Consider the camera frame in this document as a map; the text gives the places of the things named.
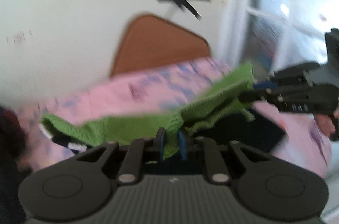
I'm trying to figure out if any brown headboard cushion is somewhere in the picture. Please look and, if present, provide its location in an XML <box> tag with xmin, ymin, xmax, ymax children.
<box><xmin>110</xmin><ymin>14</ymin><xmax>211</xmax><ymax>77</ymax></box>

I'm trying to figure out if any dark clothes pile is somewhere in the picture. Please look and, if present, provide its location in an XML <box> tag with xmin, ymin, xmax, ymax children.
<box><xmin>1</xmin><ymin>107</ymin><xmax>26</xmax><ymax>224</ymax></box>

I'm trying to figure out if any green navy striped sweater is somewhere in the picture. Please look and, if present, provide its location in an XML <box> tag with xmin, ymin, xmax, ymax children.
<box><xmin>40</xmin><ymin>63</ymin><xmax>286</xmax><ymax>158</ymax></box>

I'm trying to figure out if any right hand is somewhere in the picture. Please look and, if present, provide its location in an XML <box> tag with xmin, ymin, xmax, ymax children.
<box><xmin>314</xmin><ymin>114</ymin><xmax>337</xmax><ymax>138</ymax></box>

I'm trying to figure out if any white window frame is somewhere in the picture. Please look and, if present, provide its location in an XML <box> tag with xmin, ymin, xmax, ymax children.
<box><xmin>216</xmin><ymin>0</ymin><xmax>338</xmax><ymax>77</ymax></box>

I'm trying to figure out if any pink floral bedsheet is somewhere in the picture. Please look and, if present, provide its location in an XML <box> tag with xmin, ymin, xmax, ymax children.
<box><xmin>15</xmin><ymin>58</ymin><xmax>332</xmax><ymax>176</ymax></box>

